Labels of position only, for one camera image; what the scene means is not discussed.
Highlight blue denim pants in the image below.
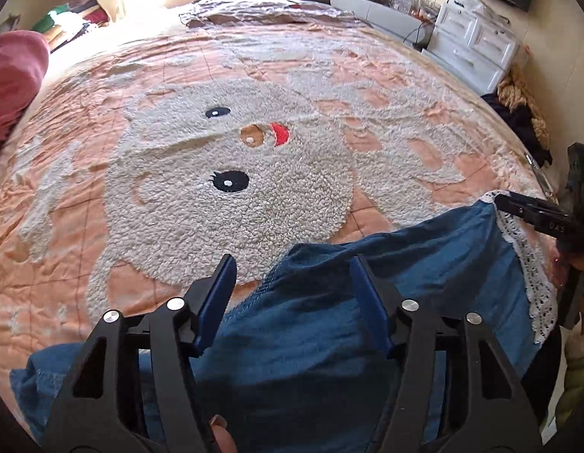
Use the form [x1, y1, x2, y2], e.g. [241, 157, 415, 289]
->
[9, 200, 559, 453]

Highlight pile of folded clothes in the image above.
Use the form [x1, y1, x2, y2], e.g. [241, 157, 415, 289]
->
[32, 0, 108, 52]

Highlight white desk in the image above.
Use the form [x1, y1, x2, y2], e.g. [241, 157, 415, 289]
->
[304, 0, 434, 50]

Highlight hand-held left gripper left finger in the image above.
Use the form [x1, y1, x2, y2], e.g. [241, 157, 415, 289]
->
[42, 254, 238, 453]

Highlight person's left hand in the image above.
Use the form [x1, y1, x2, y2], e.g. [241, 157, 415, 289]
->
[208, 414, 238, 453]

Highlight person's right forearm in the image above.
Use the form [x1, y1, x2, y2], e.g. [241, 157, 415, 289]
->
[554, 328, 584, 435]

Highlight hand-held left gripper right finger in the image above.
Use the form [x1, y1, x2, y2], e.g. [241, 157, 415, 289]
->
[349, 254, 543, 453]

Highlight person's right hand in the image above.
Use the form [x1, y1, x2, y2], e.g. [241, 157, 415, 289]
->
[554, 252, 581, 293]

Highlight pink blanket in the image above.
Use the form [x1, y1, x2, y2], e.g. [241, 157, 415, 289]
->
[0, 31, 51, 171]

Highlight dark cloth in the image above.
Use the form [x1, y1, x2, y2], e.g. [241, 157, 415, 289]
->
[481, 92, 552, 167]

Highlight mauve quilt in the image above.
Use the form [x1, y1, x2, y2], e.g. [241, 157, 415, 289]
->
[179, 0, 359, 26]

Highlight black cable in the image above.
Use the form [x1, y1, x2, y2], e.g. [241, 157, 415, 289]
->
[404, 18, 435, 52]

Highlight brown fluffy cloth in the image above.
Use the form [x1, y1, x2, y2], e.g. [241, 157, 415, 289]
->
[497, 47, 550, 149]

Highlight white drawer cabinet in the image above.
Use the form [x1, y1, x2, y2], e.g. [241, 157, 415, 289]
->
[429, 2, 522, 95]

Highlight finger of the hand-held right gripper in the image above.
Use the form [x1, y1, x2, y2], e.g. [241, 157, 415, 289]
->
[497, 191, 564, 216]
[496, 200, 576, 236]

